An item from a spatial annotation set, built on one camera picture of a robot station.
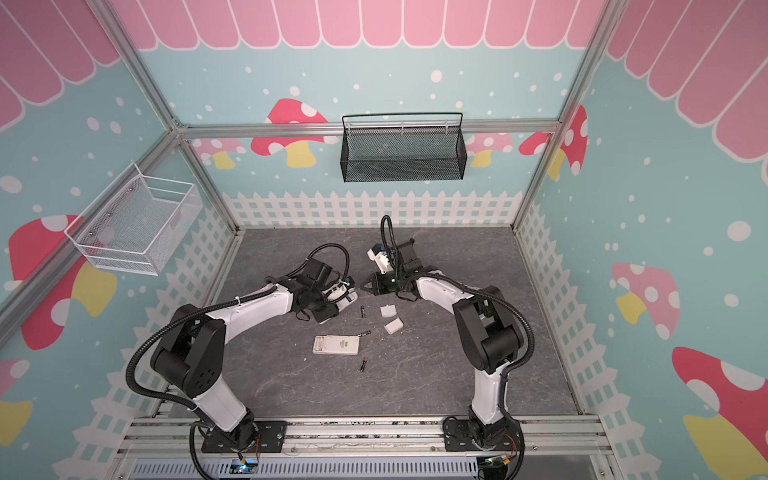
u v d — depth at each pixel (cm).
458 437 73
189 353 47
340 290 84
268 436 74
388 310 97
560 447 74
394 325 94
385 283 82
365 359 87
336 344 89
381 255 85
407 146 94
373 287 84
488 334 50
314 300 76
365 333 92
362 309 97
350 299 94
